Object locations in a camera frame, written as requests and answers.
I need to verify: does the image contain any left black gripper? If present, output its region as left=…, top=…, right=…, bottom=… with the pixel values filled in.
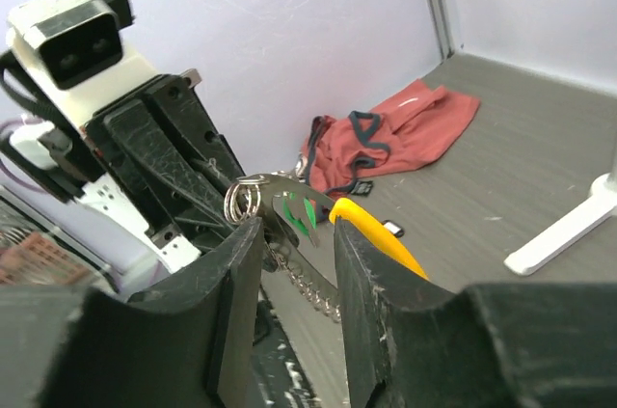
left=42, top=68, right=247, bottom=255

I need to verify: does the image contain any metal keyring with yellow grip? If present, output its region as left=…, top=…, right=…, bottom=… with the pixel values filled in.
left=224, top=172, right=427, bottom=322

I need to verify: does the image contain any green key tag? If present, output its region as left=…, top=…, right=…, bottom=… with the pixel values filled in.
left=282, top=193, right=316, bottom=238

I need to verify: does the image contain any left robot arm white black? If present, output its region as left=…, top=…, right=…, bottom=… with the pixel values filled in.
left=1, top=61, right=242, bottom=272

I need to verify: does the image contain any silver white clothes rack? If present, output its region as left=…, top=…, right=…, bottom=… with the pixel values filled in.
left=503, top=145, right=616, bottom=277

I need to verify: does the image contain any black key tag left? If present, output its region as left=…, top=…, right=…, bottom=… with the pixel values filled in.
left=383, top=220, right=405, bottom=238

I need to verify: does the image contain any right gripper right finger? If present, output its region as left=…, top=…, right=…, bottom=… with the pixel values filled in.
left=335, top=221, right=616, bottom=407

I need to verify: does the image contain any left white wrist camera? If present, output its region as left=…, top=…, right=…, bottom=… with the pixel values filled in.
left=1, top=0, right=158, bottom=129

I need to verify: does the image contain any dusty pink folded shirt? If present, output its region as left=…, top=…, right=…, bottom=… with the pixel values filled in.
left=300, top=79, right=480, bottom=197

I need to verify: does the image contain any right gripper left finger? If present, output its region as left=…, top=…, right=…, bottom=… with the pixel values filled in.
left=1, top=218, right=264, bottom=407

